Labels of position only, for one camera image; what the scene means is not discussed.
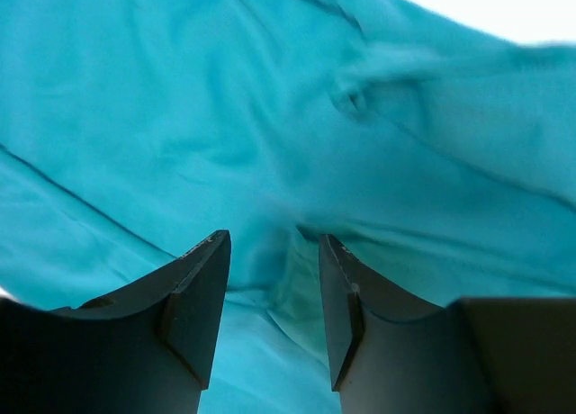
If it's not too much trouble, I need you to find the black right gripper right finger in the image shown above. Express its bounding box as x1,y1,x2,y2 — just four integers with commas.
319,235,575,413

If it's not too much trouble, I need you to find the teal t-shirt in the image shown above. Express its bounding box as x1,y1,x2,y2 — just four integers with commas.
1,0,575,413

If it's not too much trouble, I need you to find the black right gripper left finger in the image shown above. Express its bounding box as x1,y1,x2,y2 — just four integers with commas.
1,230,231,414

